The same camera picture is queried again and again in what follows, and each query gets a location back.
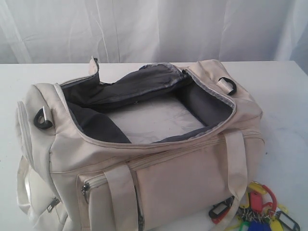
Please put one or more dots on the cream white duffel bag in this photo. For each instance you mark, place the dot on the cream white duffel bag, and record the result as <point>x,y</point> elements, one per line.
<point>80,172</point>

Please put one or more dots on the colourful key tag bunch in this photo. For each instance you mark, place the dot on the colourful key tag bunch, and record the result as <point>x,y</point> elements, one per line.
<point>258,210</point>

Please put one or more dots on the white backdrop curtain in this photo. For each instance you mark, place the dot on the white backdrop curtain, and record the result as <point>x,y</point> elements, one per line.
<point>139,31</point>

